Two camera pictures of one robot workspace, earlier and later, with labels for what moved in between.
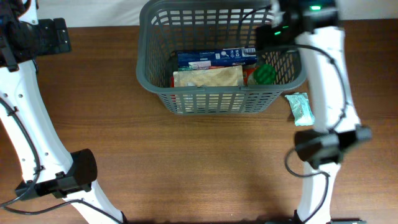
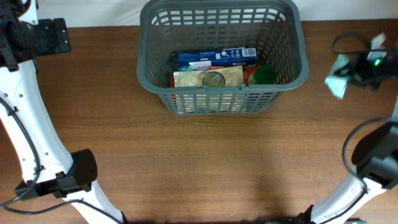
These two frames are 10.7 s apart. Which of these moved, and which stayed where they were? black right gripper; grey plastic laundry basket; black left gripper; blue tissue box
Moved: black right gripper
Stayed: black left gripper; blue tissue box; grey plastic laundry basket
